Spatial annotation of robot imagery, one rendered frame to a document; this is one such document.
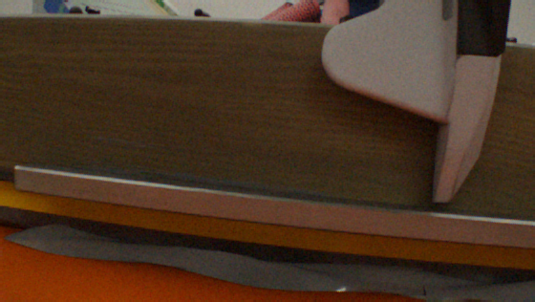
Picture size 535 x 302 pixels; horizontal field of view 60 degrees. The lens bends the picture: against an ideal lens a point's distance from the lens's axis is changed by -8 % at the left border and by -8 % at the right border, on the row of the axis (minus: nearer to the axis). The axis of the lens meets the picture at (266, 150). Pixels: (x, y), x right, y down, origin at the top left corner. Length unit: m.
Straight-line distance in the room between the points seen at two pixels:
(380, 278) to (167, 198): 0.09
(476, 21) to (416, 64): 0.02
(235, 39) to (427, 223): 0.10
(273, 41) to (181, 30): 0.04
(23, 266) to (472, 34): 0.18
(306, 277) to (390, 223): 0.04
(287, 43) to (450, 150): 0.07
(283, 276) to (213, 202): 0.04
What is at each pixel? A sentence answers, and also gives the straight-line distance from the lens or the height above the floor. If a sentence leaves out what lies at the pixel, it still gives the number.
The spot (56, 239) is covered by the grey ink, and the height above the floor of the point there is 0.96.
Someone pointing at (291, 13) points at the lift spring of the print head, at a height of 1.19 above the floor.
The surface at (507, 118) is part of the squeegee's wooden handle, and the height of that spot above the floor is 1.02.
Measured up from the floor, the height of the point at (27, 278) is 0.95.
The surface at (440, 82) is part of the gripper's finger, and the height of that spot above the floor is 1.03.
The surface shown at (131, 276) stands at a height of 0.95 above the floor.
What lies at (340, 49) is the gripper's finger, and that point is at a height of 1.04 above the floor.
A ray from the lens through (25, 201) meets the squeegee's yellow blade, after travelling 0.25.
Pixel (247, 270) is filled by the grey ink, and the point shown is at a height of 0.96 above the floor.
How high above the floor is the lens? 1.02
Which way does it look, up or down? 5 degrees down
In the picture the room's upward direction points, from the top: 5 degrees clockwise
